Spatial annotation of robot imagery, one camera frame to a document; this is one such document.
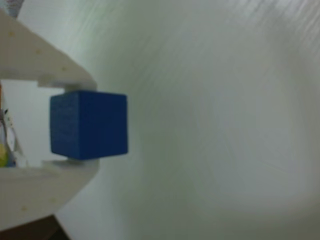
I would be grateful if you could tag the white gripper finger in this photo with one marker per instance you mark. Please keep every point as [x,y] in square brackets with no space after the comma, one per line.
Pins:
[32,60]
[37,190]

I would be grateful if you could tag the small blue cube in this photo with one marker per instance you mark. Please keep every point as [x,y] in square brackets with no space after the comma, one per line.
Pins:
[87,125]

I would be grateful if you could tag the dark brown wooden furniture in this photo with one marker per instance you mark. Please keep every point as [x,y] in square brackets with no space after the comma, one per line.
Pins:
[30,230]

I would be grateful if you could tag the green cloth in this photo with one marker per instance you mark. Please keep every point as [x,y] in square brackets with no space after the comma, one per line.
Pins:
[2,155]

